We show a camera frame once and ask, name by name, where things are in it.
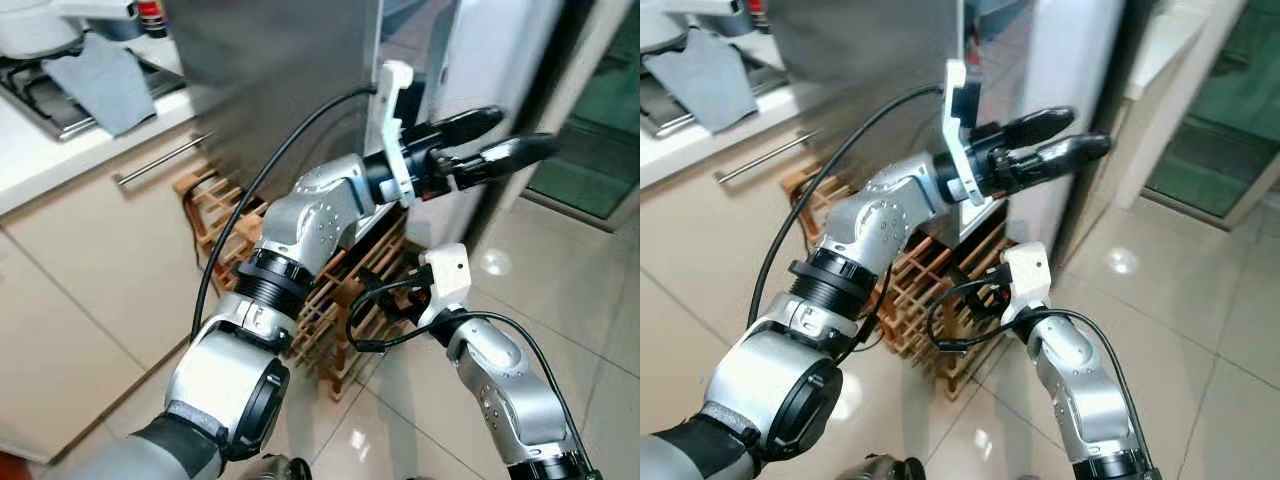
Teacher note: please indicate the steel gas hob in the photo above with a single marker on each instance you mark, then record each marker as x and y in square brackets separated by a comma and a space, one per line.
[30, 100]
[660, 110]

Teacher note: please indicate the beige kitchen cabinet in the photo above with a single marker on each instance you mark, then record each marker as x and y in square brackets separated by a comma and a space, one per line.
[700, 260]
[90, 270]

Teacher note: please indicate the white pot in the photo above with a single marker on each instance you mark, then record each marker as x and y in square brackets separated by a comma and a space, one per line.
[670, 20]
[40, 25]

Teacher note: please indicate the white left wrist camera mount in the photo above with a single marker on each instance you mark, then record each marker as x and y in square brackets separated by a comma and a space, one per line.
[955, 130]
[393, 130]

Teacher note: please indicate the wooden wine rack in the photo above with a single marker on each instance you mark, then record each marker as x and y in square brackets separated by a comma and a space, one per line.
[920, 320]
[335, 330]

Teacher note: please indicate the grey cloth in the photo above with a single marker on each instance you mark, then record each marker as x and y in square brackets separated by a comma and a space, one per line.
[105, 85]
[705, 85]

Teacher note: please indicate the dark robot foot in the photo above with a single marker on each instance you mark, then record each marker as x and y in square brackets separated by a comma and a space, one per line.
[880, 468]
[270, 468]

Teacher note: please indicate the white fridge panel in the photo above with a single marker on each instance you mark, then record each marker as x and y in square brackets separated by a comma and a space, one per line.
[490, 60]
[1070, 60]

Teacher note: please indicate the grey fridge door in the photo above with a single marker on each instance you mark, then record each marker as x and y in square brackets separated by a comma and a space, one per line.
[860, 70]
[270, 70]

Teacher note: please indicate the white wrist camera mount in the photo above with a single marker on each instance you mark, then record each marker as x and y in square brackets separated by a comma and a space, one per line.
[393, 130]
[955, 130]
[447, 275]
[1028, 272]

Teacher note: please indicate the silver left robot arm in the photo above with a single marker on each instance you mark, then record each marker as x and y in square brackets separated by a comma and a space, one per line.
[300, 225]
[870, 225]

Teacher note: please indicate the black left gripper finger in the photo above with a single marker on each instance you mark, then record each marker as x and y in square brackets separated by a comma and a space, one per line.
[505, 157]
[1040, 127]
[1065, 155]
[470, 125]

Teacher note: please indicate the green glass door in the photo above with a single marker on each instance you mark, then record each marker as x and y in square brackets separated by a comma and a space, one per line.
[1230, 120]
[600, 110]

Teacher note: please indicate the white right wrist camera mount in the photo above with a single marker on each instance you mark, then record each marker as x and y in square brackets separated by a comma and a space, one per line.
[1028, 272]
[447, 275]

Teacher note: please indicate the small red label bottle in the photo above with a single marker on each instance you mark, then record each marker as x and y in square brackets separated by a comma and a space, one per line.
[151, 15]
[758, 12]

